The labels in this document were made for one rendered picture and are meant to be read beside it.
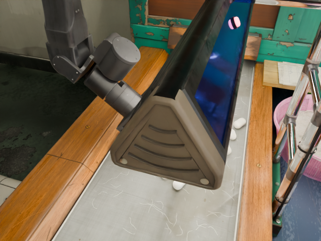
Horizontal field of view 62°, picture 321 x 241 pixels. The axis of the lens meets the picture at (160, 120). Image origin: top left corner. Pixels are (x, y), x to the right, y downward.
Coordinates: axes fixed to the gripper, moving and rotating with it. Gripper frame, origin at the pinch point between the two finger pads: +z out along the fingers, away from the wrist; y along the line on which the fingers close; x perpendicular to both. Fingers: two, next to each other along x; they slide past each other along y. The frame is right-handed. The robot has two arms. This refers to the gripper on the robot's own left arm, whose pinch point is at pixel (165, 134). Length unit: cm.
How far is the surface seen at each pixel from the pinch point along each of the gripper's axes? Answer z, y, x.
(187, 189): 9.4, -7.6, 0.7
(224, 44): -9.4, -16.2, -28.5
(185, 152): -8.8, -29.5, -26.9
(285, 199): 20.2, -7.9, -13.7
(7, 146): -41, 44, 134
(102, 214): -1.2, -17.9, 9.2
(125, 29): -35, 131, 68
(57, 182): -11.2, -15.7, 13.9
